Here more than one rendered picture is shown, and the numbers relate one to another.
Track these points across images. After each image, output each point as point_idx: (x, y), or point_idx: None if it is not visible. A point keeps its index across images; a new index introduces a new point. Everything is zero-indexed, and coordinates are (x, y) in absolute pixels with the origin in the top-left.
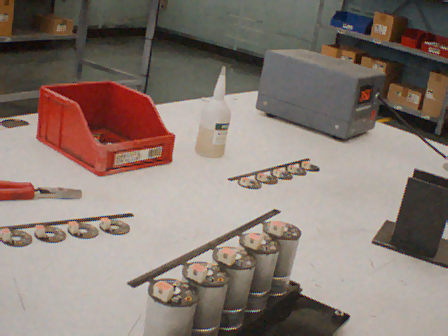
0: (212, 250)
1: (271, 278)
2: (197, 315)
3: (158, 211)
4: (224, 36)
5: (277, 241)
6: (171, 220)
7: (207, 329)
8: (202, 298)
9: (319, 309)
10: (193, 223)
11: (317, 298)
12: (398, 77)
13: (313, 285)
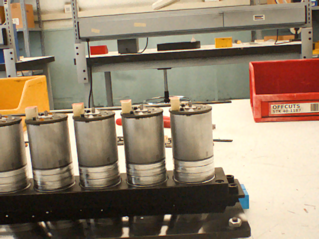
0: (251, 167)
1: (145, 150)
2: (30, 153)
3: (259, 142)
4: None
5: (158, 112)
6: (258, 147)
7: (38, 170)
8: (28, 135)
9: (226, 213)
10: (274, 151)
11: (278, 218)
12: None
13: (300, 208)
